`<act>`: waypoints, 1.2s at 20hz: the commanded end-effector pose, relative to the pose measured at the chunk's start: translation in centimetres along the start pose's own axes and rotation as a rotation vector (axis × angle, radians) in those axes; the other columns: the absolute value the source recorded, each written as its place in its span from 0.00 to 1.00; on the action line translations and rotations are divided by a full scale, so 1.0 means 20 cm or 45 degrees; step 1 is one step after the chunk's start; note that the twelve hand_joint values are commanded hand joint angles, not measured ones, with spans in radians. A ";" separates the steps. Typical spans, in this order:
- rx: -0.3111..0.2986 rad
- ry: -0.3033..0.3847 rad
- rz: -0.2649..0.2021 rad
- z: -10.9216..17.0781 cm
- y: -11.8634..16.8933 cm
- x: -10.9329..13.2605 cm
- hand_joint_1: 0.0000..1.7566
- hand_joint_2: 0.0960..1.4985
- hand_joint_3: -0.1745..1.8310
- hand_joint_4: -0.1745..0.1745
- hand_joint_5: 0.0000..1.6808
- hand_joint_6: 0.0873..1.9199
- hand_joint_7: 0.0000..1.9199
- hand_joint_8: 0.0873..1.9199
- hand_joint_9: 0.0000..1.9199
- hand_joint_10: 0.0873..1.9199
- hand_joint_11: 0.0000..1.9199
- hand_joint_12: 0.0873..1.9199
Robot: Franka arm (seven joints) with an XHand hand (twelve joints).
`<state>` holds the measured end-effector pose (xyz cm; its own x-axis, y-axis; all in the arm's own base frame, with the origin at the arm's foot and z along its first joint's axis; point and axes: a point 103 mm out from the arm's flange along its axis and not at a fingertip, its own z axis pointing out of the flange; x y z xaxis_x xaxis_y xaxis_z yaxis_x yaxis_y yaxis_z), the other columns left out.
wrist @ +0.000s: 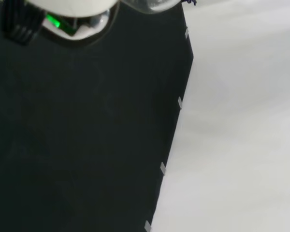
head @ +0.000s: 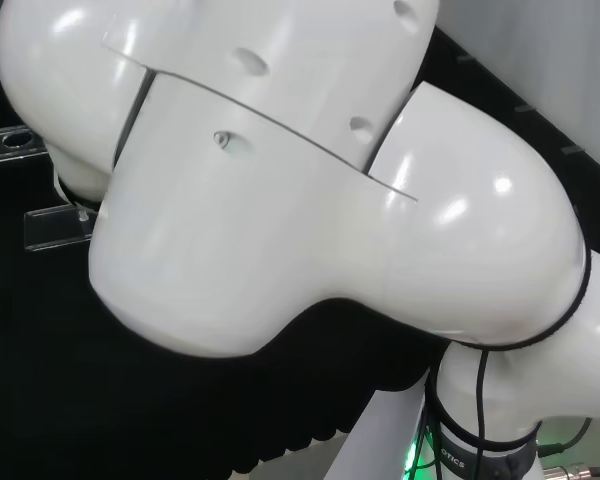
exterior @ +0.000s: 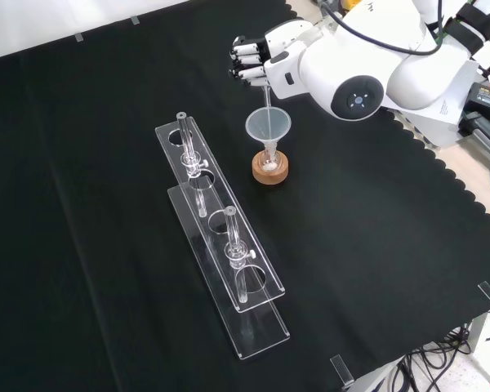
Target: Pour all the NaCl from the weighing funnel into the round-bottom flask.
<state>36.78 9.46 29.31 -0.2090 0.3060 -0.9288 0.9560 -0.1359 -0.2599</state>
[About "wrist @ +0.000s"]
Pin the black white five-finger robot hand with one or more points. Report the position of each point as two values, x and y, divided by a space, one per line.
72 9

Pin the black bench cloth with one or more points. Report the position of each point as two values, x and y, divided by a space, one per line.
87 120

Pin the grey tape strip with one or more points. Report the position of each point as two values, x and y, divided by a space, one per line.
186 33
148 225
180 102
162 168

